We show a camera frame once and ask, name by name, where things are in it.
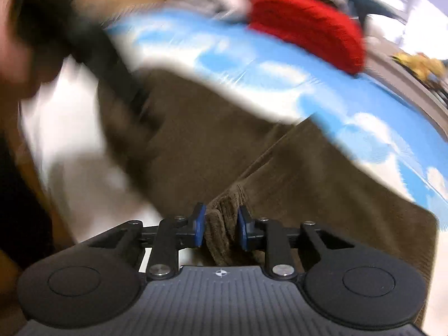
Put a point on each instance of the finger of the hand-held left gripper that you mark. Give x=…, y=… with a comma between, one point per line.
x=122, y=73

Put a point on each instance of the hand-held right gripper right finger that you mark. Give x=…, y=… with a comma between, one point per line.
x=243, y=226

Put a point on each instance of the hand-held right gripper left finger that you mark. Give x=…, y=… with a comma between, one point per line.
x=199, y=224

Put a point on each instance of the person's left forearm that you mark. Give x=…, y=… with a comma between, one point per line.
x=14, y=52

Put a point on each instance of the blue printed bed sheet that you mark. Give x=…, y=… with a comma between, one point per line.
x=245, y=73

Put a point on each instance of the red folded blanket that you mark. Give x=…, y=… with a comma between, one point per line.
x=308, y=28

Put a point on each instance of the grey window sill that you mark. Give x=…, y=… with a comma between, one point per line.
x=402, y=80

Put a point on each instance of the yellow bear plush toy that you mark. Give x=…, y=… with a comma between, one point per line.
x=420, y=64

